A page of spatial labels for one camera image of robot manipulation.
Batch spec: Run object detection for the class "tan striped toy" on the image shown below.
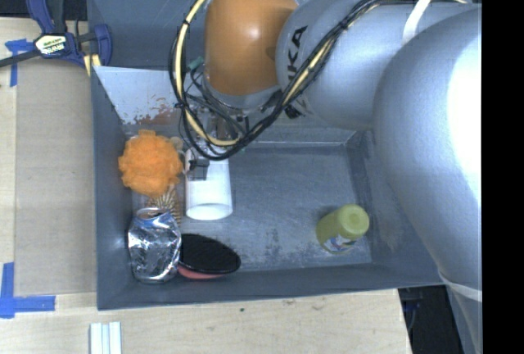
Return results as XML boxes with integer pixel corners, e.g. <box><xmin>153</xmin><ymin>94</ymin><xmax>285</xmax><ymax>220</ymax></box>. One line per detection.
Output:
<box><xmin>146</xmin><ymin>184</ymin><xmax>183</xmax><ymax>225</ymax></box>

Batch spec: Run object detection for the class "orange fluffy ball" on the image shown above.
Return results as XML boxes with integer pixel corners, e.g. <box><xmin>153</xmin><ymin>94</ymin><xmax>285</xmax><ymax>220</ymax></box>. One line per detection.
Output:
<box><xmin>117</xmin><ymin>129</ymin><xmax>184</xmax><ymax>197</ymax></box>

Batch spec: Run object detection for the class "white plastic cup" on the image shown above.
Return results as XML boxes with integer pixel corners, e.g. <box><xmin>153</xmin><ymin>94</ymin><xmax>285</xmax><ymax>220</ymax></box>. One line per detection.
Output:
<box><xmin>184</xmin><ymin>158</ymin><xmax>234</xmax><ymax>221</ymax></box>

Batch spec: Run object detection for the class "pale wood board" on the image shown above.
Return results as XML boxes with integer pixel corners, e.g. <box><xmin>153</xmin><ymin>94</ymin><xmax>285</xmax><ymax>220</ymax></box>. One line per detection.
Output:
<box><xmin>13</xmin><ymin>59</ymin><xmax>98</xmax><ymax>297</ymax></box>

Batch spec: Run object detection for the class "yellow-green bottle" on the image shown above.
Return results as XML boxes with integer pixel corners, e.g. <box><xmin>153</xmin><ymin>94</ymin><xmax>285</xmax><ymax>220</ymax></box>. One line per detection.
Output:
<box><xmin>315</xmin><ymin>203</ymin><xmax>371</xmax><ymax>256</ymax></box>

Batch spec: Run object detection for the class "black and red oval paddle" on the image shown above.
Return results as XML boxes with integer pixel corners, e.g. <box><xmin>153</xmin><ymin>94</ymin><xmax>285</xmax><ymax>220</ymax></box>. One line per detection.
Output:
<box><xmin>176</xmin><ymin>233</ymin><xmax>242</xmax><ymax>281</ymax></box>

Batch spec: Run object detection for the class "crushed silver can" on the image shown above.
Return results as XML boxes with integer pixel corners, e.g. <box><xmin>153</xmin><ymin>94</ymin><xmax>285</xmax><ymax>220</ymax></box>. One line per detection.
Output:
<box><xmin>127</xmin><ymin>206</ymin><xmax>183</xmax><ymax>285</ymax></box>

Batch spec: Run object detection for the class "grey metal bin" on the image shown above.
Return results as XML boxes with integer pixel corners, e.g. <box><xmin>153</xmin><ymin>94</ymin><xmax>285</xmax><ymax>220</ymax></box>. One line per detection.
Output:
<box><xmin>85</xmin><ymin>0</ymin><xmax>445</xmax><ymax>311</ymax></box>

